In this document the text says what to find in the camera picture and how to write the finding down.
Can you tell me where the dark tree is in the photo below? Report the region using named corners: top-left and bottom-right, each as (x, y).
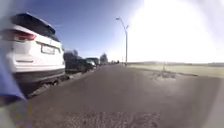
top-left (99, 52), bottom-right (109, 65)

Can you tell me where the grey car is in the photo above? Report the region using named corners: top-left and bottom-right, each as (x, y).
top-left (85, 56), bottom-right (101, 67)

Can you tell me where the curved street lamp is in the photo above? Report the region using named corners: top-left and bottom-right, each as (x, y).
top-left (115, 16), bottom-right (130, 67)

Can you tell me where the grey asphalt road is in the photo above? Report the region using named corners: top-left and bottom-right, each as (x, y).
top-left (19, 64), bottom-right (224, 128)

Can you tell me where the dark car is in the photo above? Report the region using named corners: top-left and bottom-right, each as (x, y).
top-left (63, 52), bottom-right (96, 75)

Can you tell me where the white car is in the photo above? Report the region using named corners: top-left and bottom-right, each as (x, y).
top-left (0, 12), bottom-right (66, 96)

